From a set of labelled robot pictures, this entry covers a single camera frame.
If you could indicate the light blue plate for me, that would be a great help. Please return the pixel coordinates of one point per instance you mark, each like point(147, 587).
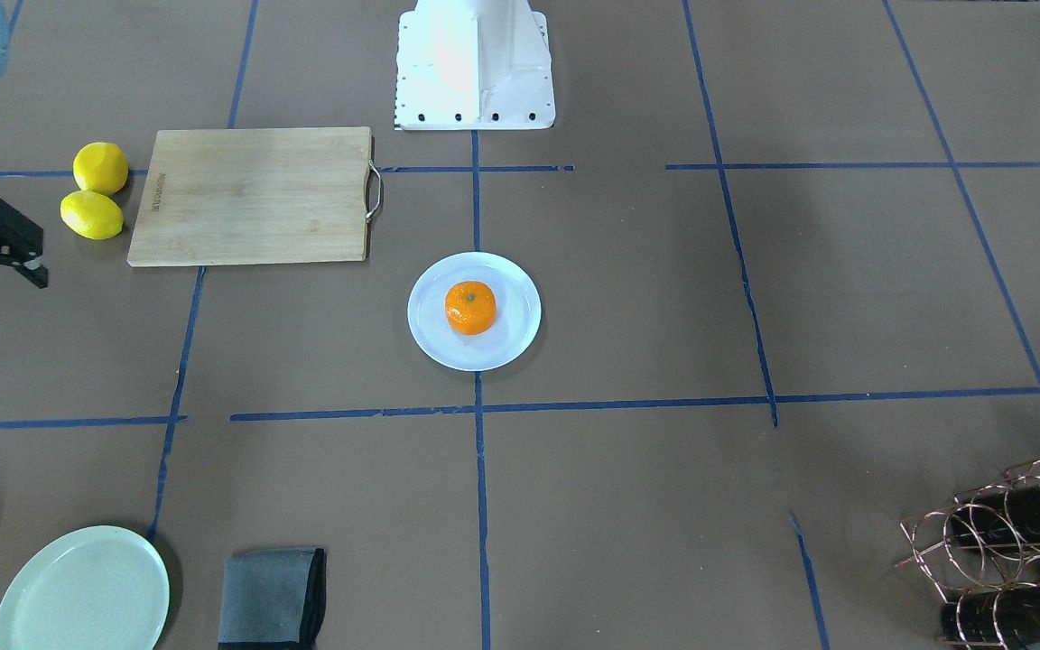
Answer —
point(518, 313)

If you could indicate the copper wire rack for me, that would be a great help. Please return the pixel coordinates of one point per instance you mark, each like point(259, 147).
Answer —
point(981, 553)

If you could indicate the pale green plate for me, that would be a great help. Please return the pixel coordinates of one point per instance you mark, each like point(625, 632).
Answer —
point(99, 587)

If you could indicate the yellow lemon near board corner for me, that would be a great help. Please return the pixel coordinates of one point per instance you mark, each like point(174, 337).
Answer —
point(101, 167)

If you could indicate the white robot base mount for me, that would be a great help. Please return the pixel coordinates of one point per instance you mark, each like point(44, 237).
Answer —
point(473, 65)

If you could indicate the dark bottle in rack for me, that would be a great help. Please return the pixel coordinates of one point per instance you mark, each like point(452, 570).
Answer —
point(989, 619)
point(1002, 517)

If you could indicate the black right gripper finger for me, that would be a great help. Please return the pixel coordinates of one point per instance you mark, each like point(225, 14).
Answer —
point(34, 271)

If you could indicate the dark bottle in rack upper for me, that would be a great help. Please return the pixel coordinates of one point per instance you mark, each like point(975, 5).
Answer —
point(1002, 517)

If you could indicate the orange mandarin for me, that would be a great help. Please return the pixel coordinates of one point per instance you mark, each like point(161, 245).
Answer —
point(470, 308)

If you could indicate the wooden cutting board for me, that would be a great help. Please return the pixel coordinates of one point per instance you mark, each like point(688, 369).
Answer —
point(261, 196)

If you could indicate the folded grey cloth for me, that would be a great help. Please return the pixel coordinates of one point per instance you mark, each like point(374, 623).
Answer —
point(273, 599)

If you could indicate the dark bottle in rack lower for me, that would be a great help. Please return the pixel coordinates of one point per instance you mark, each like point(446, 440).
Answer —
point(989, 619)

